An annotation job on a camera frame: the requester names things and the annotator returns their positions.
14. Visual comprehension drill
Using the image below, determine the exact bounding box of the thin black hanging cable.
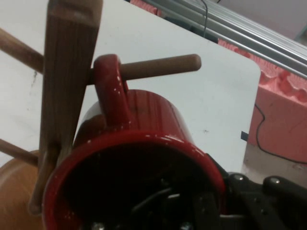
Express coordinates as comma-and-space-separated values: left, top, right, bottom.
200, 0, 210, 38

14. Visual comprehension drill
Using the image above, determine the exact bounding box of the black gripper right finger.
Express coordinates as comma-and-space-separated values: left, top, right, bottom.
206, 154, 307, 230

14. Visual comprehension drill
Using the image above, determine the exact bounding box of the thin black floor cable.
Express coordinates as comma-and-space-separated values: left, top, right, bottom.
253, 103, 307, 166

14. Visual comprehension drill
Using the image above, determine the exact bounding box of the red ceramic mug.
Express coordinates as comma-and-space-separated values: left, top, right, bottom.
42, 54, 227, 230

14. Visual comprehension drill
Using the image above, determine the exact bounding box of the aluminium side frame rail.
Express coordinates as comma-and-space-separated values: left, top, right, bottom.
163, 0, 307, 80

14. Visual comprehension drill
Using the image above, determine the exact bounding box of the pink bubble wrap sheet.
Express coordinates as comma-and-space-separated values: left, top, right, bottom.
130, 0, 307, 165

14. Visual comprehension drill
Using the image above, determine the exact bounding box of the wooden mug tree stand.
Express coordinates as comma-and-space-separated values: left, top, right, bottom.
0, 0, 202, 230

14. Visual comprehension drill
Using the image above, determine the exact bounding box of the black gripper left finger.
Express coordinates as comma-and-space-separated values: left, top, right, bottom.
130, 188, 222, 230

